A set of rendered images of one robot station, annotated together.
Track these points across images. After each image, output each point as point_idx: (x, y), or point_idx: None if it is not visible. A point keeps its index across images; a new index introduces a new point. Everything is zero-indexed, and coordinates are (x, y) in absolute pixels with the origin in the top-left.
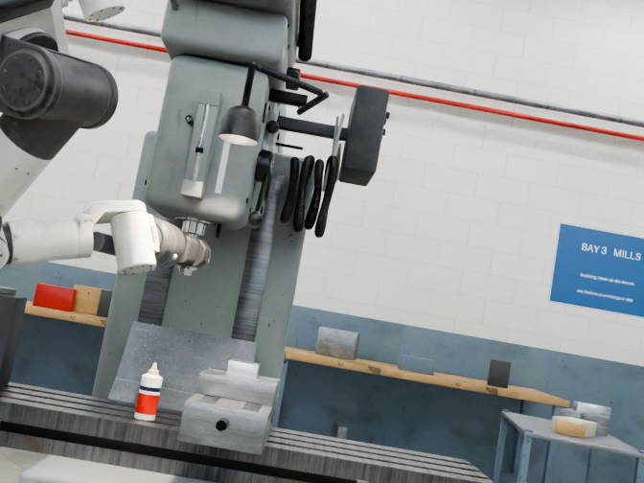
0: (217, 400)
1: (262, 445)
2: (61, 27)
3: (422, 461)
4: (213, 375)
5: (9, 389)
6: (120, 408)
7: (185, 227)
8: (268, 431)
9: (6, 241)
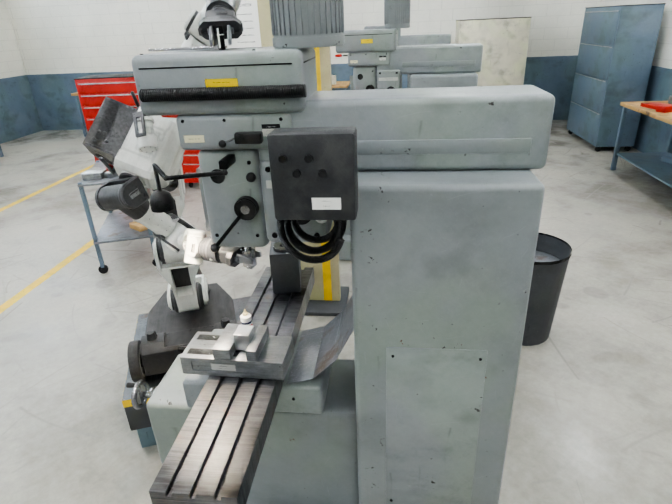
0: (211, 339)
1: (182, 369)
2: (129, 166)
3: (212, 456)
4: (225, 327)
5: (282, 295)
6: (269, 325)
7: None
8: (221, 372)
9: (170, 242)
